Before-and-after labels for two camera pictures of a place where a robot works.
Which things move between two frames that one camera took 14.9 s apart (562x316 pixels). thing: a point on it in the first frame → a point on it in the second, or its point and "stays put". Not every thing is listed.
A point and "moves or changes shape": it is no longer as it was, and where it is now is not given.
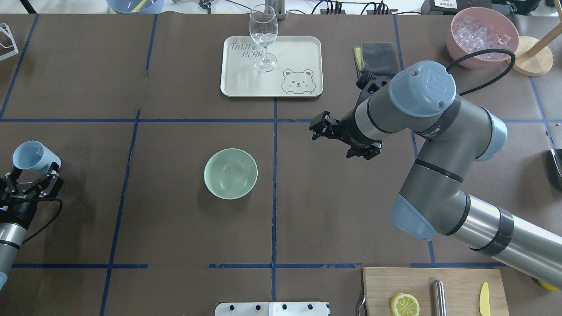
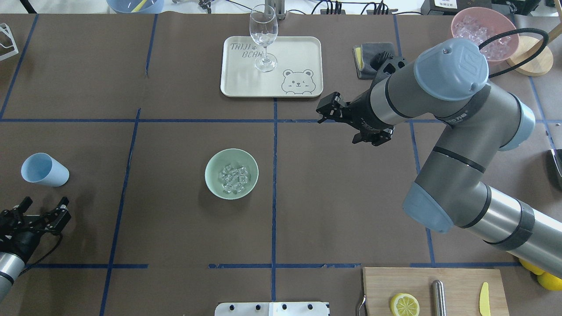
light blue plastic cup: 34,155 moves or changes shape
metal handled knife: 439,298 stays put
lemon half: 405,304 stays put
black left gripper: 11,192 → 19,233
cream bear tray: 298,72 stays put
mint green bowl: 231,174 stays put
